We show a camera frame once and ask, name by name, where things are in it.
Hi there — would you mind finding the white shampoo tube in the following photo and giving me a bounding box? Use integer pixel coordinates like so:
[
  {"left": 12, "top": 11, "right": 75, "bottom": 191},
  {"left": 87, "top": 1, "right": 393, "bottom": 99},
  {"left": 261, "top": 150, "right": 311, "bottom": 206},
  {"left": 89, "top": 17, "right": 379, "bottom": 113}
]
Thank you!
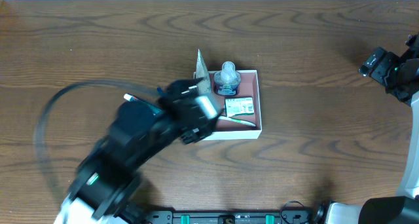
[{"left": 195, "top": 49, "right": 211, "bottom": 94}]

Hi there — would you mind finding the green white toothbrush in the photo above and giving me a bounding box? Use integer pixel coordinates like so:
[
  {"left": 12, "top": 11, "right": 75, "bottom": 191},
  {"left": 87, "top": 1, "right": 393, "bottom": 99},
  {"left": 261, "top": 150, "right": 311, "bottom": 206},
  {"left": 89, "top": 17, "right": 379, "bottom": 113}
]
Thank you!
[{"left": 218, "top": 115, "right": 257, "bottom": 127}]

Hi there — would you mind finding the white green toothpaste tube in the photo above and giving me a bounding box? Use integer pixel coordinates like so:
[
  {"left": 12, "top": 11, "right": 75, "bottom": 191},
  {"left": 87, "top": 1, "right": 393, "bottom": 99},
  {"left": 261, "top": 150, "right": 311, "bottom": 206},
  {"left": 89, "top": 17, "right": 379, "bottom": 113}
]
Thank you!
[{"left": 124, "top": 93, "right": 162, "bottom": 115}]

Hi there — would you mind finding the clear bottle white cap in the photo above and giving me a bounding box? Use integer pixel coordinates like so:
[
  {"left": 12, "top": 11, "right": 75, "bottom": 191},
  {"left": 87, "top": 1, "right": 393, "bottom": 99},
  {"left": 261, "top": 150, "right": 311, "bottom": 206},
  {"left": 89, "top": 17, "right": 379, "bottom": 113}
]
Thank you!
[{"left": 213, "top": 61, "right": 241, "bottom": 96}]

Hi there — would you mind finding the green white soap box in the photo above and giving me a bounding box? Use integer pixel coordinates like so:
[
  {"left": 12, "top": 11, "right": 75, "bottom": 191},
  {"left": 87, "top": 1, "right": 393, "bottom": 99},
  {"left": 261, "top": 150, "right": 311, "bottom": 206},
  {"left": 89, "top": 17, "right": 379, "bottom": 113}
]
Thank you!
[{"left": 225, "top": 97, "right": 255, "bottom": 117}]

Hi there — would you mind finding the blue disposable razor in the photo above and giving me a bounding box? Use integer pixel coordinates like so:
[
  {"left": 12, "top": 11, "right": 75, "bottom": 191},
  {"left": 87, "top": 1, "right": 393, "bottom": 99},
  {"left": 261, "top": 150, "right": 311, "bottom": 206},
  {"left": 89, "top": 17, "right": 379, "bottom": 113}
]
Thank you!
[{"left": 157, "top": 87, "right": 166, "bottom": 96}]

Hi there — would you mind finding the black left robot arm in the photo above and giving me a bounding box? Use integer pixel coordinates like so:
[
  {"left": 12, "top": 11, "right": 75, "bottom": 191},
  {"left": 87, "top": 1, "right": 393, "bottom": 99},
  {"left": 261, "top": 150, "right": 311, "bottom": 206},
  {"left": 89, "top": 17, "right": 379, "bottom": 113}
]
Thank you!
[{"left": 55, "top": 78, "right": 221, "bottom": 223}]

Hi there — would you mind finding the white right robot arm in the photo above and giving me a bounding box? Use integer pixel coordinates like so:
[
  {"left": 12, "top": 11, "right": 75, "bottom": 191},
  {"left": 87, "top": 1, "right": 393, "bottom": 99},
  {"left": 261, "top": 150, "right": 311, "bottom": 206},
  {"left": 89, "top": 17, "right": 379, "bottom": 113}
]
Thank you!
[{"left": 310, "top": 34, "right": 418, "bottom": 224}]

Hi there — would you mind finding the white box pink interior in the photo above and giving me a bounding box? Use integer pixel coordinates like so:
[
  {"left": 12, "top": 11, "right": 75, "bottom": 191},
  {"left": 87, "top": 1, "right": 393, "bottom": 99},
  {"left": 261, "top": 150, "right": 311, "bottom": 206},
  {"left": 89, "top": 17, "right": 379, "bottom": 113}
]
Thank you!
[{"left": 206, "top": 70, "right": 263, "bottom": 141}]

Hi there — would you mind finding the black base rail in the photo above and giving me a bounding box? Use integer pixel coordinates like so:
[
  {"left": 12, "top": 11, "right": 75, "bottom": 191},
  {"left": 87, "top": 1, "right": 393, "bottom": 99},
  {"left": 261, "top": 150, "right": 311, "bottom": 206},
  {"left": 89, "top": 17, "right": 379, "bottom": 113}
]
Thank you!
[{"left": 135, "top": 200, "right": 327, "bottom": 224}]

